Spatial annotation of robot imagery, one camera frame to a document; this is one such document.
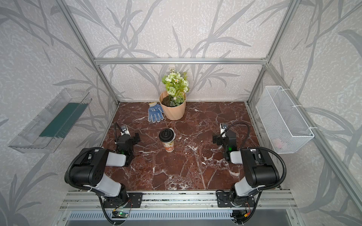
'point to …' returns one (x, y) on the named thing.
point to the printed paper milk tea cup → (169, 146)
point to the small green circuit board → (122, 214)
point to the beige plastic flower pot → (174, 106)
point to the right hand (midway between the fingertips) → (221, 130)
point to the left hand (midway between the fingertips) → (128, 132)
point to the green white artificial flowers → (176, 86)
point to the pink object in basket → (278, 143)
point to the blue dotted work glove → (155, 113)
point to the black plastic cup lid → (166, 135)
